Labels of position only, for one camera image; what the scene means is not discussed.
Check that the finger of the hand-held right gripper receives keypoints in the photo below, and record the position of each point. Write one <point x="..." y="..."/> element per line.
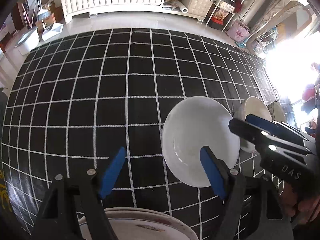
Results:
<point x="257" y="120"/>
<point x="250" y="132"/>

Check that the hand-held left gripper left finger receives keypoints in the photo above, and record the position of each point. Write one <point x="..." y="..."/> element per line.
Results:
<point x="112" y="172"/>

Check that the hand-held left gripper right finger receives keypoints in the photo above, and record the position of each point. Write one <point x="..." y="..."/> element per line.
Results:
<point x="212" y="172"/>

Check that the plain white bowl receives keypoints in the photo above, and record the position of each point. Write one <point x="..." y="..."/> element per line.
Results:
<point x="255" y="105"/>

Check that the patterned rim bowl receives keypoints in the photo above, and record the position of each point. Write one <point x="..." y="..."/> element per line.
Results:
<point x="277" y="112"/>

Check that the white bowl with floral print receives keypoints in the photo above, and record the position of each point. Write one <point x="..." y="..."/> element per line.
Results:
<point x="195" y="130"/>

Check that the large plain white plate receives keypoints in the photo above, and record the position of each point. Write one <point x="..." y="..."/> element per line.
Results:
<point x="150" y="209"/>

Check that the person's right hand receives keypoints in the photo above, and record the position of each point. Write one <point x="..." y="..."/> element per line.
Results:
<point x="302" y="210"/>

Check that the red hanging clothes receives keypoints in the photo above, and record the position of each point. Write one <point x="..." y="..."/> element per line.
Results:
<point x="310" y="92"/>

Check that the black checkered tablecloth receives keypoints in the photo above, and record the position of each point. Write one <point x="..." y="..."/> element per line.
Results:
<point x="100" y="105"/>

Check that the pink bag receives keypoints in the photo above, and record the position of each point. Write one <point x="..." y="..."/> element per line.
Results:
<point x="238" y="32"/>

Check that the red box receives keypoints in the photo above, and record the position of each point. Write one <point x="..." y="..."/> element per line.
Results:
<point x="215" y="23"/>

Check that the chair with grey embroidered cover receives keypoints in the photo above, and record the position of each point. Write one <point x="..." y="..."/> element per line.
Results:
<point x="3" y="195"/>

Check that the arched standing mirror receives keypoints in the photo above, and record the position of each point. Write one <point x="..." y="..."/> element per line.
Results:
<point x="285" y="3"/>

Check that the standing air conditioner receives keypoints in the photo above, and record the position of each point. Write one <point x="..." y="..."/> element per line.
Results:
<point x="262" y="0"/>

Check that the white paper roll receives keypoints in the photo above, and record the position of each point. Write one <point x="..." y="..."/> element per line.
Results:
<point x="183" y="9"/>

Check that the white dustpan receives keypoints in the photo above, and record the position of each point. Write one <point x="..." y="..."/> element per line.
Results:
<point x="52" y="31"/>

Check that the white mop bucket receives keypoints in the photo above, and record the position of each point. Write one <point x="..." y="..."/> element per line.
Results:
<point x="27" y="40"/>

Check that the cardboard box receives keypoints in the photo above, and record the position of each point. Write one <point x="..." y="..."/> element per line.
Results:
<point x="56" y="13"/>

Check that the white tufted television cabinet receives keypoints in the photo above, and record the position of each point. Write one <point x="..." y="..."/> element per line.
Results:
<point x="112" y="0"/>

